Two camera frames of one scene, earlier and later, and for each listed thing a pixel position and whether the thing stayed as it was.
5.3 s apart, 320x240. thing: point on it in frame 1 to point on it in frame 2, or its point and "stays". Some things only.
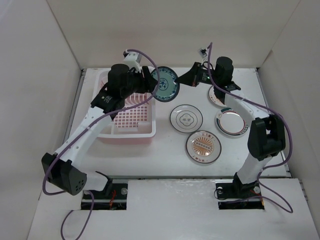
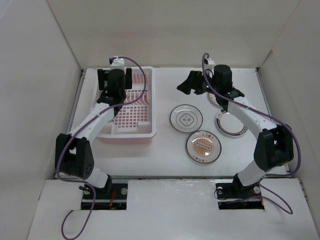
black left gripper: [147, 83] to [127, 79]
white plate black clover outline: [186, 118] stays
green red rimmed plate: [231, 122] stays
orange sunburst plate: [214, 99] stays
